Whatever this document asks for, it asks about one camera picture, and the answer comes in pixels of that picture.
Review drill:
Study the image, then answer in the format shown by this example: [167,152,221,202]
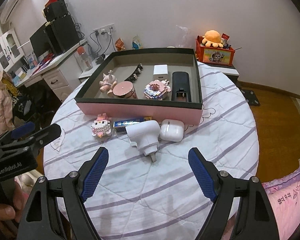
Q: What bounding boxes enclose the white wall power strip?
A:
[93,24,116,35]

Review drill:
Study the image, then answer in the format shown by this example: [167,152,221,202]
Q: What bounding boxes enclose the pink white block cat figure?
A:
[91,113,112,138]

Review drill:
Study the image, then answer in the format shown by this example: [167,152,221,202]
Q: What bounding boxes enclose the small black camera gadget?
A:
[95,54,106,64]

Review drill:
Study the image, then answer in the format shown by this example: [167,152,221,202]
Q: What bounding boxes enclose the white earbuds case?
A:
[159,119,184,142]

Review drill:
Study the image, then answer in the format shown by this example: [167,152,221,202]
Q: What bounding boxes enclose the white glass door cabinet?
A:
[0,29,25,72]

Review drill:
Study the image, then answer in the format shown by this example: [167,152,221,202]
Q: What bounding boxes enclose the orange snack bag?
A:
[115,38,126,51]

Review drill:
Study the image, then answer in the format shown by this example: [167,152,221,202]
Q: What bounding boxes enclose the plastic bag of oranges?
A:
[176,25,196,49]

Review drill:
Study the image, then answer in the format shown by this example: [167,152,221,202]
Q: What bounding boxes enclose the person's left hand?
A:
[0,181,27,231]

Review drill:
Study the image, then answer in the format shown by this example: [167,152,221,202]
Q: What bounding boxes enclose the white air conditioner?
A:
[0,0,22,24]

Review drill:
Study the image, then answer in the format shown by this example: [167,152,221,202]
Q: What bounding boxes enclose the white desk with drawers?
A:
[17,38,87,102]

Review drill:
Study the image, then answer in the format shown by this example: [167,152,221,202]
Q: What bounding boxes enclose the white travel plug adapter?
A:
[126,120,160,162]

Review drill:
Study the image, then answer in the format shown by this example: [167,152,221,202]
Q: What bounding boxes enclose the pink doll figurine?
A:
[99,70,117,98]

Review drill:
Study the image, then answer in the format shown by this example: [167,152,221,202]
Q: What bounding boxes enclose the blue rectangular small box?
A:
[113,116,152,133]

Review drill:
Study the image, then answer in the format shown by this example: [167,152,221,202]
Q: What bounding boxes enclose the black hair clip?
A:
[125,63,143,83]

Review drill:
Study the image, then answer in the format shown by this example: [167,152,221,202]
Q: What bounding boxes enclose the small black box on top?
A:
[43,0,68,22]

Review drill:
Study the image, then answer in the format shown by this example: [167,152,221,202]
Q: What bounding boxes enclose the blue white snack bag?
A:
[132,35,142,50]

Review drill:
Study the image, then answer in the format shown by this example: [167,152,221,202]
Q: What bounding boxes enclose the white striped quilt cover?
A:
[43,64,259,239]

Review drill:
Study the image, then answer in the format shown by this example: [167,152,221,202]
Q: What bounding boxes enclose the pink printed bedsheet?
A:
[262,167,300,239]

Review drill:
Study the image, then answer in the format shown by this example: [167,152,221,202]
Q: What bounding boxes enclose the white square charger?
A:
[153,64,169,81]

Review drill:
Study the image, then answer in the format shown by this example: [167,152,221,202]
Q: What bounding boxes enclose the orange octopus plush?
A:
[202,30,223,48]

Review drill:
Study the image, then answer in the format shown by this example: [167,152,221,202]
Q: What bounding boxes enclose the clear bottle red cap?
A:
[77,46,93,70]

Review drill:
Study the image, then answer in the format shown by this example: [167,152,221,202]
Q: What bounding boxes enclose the black computer monitor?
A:
[30,24,53,58]

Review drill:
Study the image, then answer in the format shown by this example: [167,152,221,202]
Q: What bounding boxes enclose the rose gold cylinder jar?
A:
[113,81,138,99]

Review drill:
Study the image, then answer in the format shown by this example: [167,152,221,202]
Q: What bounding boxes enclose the red toy crate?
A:
[195,36,235,66]

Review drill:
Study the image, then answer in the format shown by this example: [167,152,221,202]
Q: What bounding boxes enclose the pink purple block figure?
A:
[143,79,171,100]

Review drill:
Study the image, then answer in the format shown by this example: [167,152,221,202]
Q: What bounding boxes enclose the pink and black storage box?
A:
[75,48,203,125]

